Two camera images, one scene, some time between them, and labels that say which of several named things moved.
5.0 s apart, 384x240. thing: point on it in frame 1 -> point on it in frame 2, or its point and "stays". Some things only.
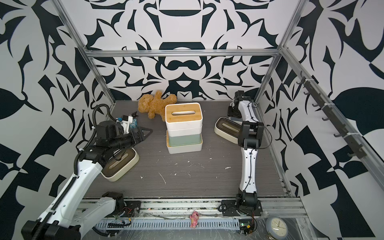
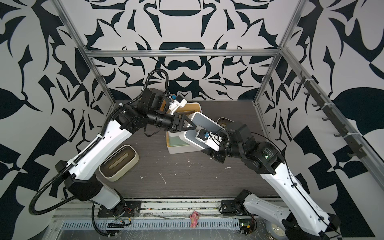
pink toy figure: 194,219 stays
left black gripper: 141,138 -> 180,124
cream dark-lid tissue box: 114,168 stays
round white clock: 276,227 stays
